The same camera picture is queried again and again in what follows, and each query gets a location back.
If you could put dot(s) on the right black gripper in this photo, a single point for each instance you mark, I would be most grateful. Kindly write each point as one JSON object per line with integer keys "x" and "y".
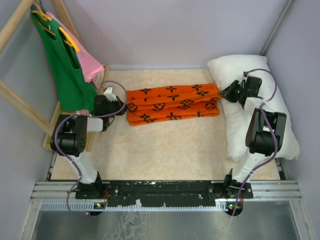
{"x": 228, "y": 93}

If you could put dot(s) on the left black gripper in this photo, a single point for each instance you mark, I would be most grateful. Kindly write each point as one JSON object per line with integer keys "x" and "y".
{"x": 120, "y": 104}

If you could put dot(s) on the green tank top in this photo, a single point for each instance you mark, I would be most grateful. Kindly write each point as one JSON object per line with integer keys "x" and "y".
{"x": 74, "y": 94}

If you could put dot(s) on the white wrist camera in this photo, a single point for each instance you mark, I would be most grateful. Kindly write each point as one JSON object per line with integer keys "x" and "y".
{"x": 246, "y": 75}
{"x": 108, "y": 93}

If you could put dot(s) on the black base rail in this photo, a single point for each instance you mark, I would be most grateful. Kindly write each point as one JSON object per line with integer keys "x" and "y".
{"x": 162, "y": 196}

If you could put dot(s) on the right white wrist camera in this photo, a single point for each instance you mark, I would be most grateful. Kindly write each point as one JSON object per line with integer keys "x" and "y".
{"x": 246, "y": 75}

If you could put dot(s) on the yellow clothes hanger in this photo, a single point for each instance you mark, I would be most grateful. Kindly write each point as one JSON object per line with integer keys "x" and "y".
{"x": 68, "y": 39}

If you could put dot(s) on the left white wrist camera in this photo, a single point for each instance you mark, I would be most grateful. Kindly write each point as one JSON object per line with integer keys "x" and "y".
{"x": 108, "y": 93}

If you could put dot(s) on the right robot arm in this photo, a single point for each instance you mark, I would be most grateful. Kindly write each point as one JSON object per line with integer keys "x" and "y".
{"x": 265, "y": 133}

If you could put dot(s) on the white pillow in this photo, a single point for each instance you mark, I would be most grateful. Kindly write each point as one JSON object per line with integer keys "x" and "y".
{"x": 224, "y": 71}

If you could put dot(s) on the orange patterned pillowcase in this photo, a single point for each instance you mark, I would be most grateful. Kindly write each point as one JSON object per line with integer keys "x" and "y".
{"x": 173, "y": 102}

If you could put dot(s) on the teal clothes hanger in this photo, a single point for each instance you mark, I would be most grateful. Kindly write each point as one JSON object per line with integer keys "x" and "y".
{"x": 40, "y": 3}

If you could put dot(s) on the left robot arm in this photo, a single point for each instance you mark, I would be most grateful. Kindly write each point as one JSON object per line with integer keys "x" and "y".
{"x": 69, "y": 140}

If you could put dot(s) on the pink shirt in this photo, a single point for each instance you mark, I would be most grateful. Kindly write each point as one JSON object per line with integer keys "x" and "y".
{"x": 91, "y": 68}

